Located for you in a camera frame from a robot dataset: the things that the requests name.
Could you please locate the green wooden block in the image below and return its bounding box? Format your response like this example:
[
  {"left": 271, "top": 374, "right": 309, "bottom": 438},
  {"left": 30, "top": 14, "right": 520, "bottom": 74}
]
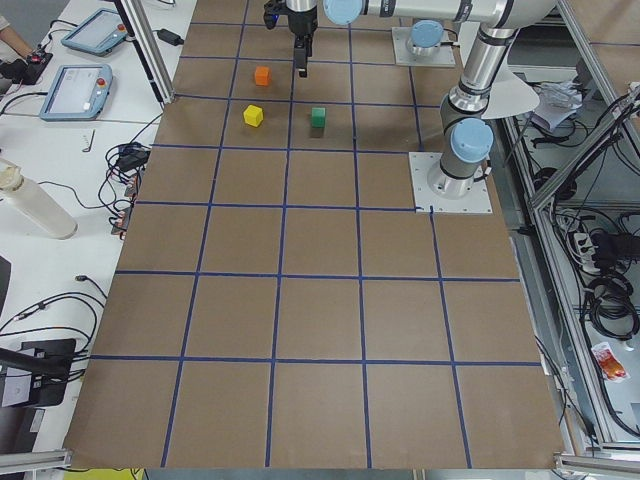
[{"left": 310, "top": 107, "right": 327, "bottom": 129}]

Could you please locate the crumpled white paper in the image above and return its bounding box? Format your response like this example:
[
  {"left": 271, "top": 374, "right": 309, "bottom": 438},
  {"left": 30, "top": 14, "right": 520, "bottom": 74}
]
[{"left": 532, "top": 81, "right": 583, "bottom": 132}]

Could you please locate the aluminium frame post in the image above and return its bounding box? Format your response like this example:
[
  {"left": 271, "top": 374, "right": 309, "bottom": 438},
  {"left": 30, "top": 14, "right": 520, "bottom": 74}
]
[{"left": 114, "top": 0, "right": 175, "bottom": 105}]

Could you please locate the yellow wooden block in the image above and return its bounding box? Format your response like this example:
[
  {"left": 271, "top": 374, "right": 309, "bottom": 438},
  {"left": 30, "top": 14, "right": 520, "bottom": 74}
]
[{"left": 243, "top": 104, "right": 264, "bottom": 128}]

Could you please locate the black power adapter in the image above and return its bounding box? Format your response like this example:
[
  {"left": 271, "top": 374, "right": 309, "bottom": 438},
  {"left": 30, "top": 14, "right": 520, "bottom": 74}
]
[{"left": 156, "top": 29, "right": 184, "bottom": 46}]

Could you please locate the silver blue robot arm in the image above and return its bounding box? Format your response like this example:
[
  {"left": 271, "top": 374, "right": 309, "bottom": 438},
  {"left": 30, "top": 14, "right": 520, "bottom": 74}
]
[
  {"left": 406, "top": 20, "right": 459, "bottom": 57},
  {"left": 323, "top": 1, "right": 556, "bottom": 199}
]

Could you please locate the blue teach pendant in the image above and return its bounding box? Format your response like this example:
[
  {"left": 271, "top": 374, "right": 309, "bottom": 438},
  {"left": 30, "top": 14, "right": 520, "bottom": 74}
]
[
  {"left": 39, "top": 64, "right": 113, "bottom": 121},
  {"left": 61, "top": 8, "right": 127, "bottom": 56}
]

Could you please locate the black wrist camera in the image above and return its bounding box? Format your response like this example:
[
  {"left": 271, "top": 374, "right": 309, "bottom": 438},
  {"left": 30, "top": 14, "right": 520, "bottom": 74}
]
[{"left": 263, "top": 0, "right": 286, "bottom": 30}]

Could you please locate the near blue teach pendant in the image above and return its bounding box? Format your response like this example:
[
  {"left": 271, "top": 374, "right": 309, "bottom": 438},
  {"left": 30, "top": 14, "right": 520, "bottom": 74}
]
[{"left": 39, "top": 64, "right": 113, "bottom": 121}]

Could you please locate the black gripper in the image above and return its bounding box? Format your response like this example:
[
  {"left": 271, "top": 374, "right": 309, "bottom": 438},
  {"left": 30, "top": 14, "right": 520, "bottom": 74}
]
[{"left": 287, "top": 9, "right": 318, "bottom": 78}]

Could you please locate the black joystick controller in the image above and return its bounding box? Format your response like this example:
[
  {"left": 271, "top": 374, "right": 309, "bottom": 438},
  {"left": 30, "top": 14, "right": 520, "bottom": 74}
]
[{"left": 1, "top": 51, "right": 53, "bottom": 85}]

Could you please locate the metal hex key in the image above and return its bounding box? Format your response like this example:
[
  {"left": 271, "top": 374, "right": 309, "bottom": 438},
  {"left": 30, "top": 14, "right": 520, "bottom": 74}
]
[{"left": 82, "top": 129, "right": 96, "bottom": 153}]

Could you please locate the orange wooden block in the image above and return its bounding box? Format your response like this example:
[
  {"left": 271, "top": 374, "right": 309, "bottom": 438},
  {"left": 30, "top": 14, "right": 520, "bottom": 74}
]
[{"left": 254, "top": 65, "right": 271, "bottom": 87}]

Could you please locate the far blue teach pendant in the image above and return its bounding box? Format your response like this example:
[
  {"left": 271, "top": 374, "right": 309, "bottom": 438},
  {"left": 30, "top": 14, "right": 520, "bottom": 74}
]
[{"left": 61, "top": 8, "right": 127, "bottom": 56}]

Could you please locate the red snack packet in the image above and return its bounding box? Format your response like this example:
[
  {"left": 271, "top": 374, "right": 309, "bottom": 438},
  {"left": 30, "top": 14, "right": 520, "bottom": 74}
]
[{"left": 591, "top": 342, "right": 628, "bottom": 382}]

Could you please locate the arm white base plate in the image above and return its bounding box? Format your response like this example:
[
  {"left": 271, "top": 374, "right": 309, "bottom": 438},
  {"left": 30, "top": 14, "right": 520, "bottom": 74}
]
[
  {"left": 391, "top": 27, "right": 456, "bottom": 68},
  {"left": 409, "top": 152, "right": 493, "bottom": 215}
]

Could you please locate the white power strip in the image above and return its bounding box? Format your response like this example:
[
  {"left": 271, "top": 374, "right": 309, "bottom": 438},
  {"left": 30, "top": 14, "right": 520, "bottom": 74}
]
[{"left": 569, "top": 231, "right": 600, "bottom": 275}]

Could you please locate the black monitor stand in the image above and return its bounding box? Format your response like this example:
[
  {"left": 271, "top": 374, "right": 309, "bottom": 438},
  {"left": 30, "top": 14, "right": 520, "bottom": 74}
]
[{"left": 1, "top": 339, "right": 76, "bottom": 408}]

